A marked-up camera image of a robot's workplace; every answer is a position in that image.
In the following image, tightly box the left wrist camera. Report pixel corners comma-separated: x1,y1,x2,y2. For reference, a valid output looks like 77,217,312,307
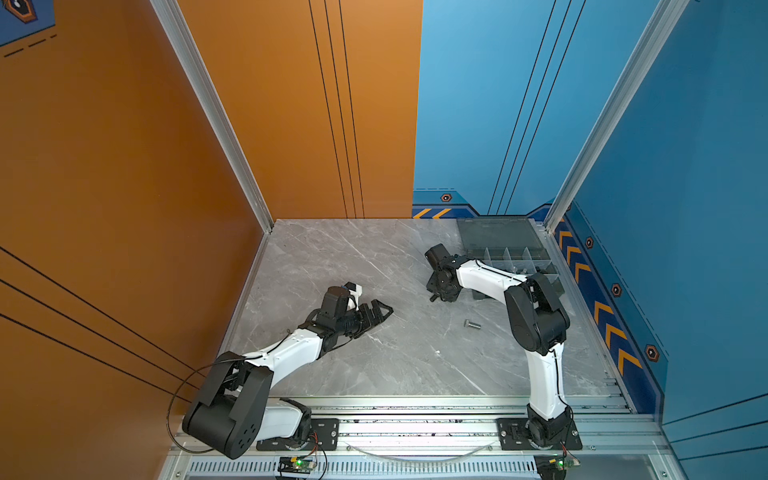
343,282,363,310

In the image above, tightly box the aluminium corner post right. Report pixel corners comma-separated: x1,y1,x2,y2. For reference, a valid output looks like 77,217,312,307
543,0,689,234

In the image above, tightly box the left green circuit board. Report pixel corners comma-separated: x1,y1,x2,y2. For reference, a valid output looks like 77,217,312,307
276,456,318,479

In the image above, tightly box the grey plastic organizer box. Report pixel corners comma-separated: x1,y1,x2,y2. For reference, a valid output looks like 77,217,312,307
457,217,565,296

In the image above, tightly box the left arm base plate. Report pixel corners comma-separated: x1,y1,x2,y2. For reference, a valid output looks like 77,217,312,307
256,417,340,452

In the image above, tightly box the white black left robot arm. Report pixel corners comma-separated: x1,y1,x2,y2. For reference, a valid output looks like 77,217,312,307
182,296,394,459

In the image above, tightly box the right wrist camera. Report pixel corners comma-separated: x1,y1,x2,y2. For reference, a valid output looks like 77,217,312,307
424,243,460,271

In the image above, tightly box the aluminium corner post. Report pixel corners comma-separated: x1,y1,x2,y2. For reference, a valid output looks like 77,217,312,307
150,0,274,235
543,0,689,234

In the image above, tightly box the aluminium corner post left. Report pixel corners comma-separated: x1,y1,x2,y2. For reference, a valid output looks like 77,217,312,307
150,0,274,235

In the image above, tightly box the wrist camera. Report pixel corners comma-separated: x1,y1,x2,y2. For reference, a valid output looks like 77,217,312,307
343,282,363,310
424,243,460,271

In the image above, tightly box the aluminium front rail frame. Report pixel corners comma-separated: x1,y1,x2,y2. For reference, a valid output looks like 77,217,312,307
158,392,685,480

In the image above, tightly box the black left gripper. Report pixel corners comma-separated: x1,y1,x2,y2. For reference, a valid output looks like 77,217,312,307
335,299,393,338

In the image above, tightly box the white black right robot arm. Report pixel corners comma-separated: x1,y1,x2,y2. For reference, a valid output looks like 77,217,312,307
425,244,573,449

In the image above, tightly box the right green circuit board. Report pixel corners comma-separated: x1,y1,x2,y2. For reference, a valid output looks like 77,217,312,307
534,456,581,480

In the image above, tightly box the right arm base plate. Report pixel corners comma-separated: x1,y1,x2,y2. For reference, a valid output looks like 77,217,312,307
496,415,583,453

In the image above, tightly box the green circuit board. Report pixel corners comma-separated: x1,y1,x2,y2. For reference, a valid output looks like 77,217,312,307
534,456,581,480
276,456,318,479

